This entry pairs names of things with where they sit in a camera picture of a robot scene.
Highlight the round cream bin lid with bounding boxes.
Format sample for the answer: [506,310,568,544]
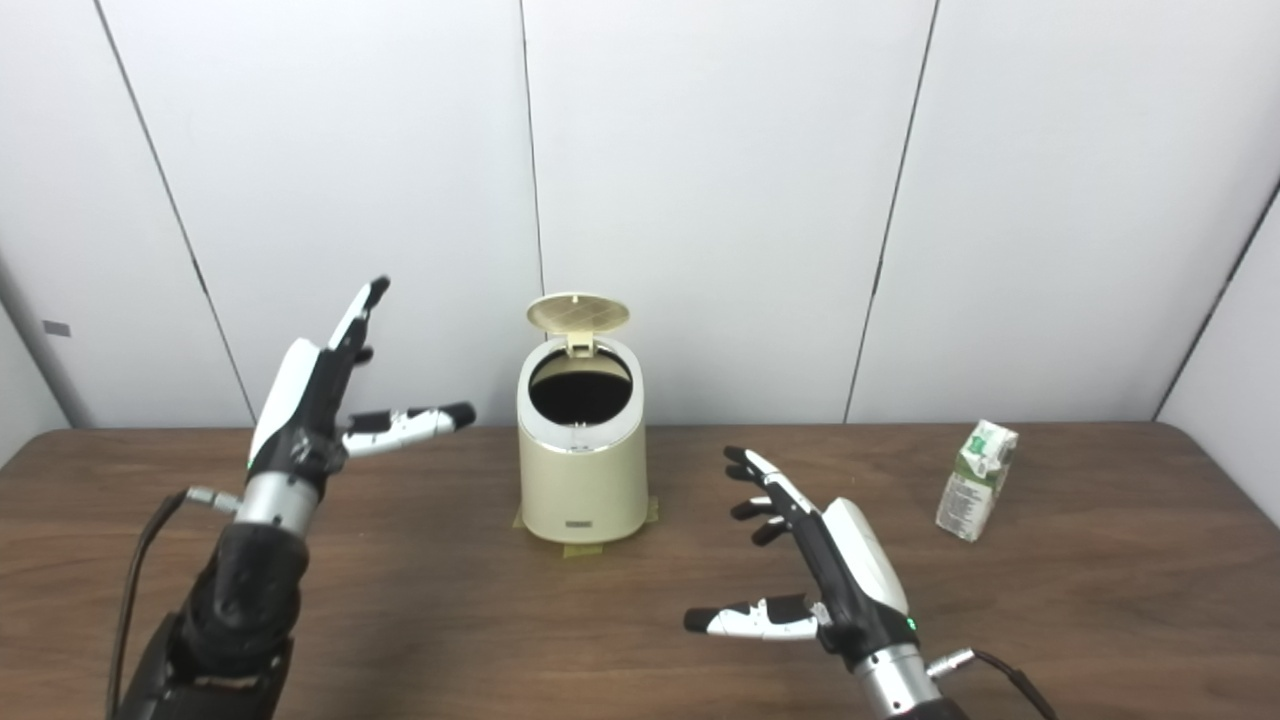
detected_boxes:
[526,292,631,358]

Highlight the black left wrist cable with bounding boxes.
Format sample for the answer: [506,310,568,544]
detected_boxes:
[105,487,241,720]

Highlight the cream-colored bin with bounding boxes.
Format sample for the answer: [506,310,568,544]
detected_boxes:
[516,335,649,545]

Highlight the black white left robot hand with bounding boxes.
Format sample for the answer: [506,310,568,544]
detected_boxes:
[247,277,477,496]

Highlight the green white milk carton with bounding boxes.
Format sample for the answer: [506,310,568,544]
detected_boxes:
[935,419,1020,543]

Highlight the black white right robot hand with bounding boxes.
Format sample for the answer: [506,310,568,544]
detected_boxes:
[684,446,919,669]

